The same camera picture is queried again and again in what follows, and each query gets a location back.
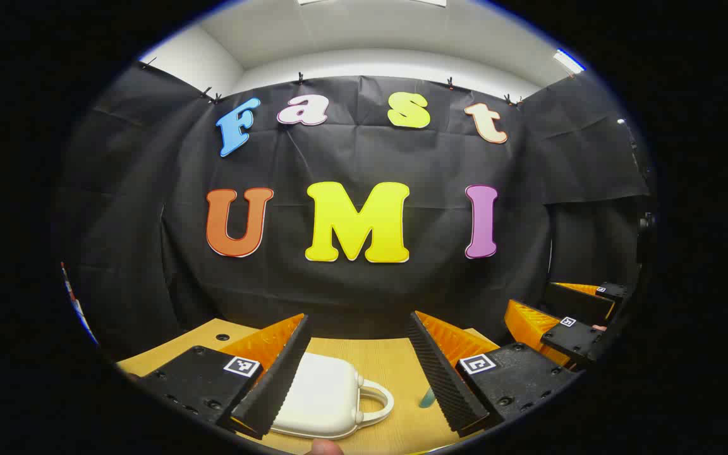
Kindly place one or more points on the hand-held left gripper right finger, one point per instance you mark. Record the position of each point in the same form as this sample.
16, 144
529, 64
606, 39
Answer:
443, 379

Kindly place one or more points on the white suitcase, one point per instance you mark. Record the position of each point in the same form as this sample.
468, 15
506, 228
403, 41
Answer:
326, 392

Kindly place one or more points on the black backdrop cloth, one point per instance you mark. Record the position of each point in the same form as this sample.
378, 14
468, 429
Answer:
402, 158

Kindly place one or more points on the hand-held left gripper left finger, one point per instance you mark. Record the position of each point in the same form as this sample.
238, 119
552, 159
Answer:
275, 385

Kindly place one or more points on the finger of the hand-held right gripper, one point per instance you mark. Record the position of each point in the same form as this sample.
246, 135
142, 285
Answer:
582, 304
569, 341

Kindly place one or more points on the ceiling light panel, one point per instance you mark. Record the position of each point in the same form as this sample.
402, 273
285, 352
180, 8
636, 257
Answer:
569, 61

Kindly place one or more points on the blue green skincare bottle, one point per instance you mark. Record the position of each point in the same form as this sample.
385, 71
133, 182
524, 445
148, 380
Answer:
427, 399

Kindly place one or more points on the dark stand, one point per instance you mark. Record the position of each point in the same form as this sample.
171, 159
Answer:
645, 222

